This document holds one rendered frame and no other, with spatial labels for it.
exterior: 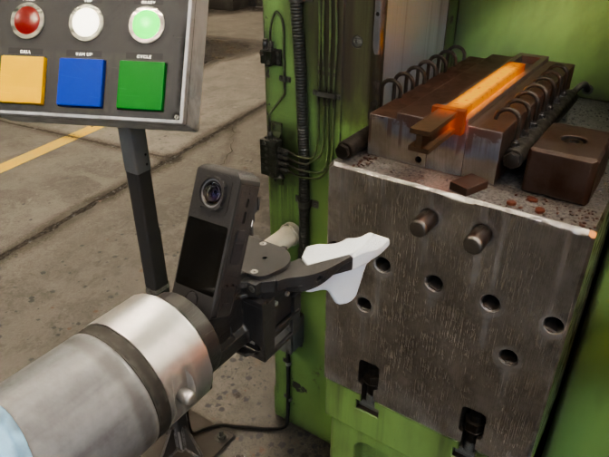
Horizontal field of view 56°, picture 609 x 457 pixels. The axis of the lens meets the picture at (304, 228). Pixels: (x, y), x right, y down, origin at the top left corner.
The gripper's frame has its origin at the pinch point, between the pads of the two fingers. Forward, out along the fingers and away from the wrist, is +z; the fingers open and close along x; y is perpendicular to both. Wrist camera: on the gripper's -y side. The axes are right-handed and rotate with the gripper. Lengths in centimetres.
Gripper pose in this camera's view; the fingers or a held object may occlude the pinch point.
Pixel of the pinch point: (320, 210)
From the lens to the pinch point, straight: 55.9
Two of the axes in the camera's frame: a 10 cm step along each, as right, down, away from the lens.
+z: 5.6, -4.2, 7.1
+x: 8.3, 2.8, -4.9
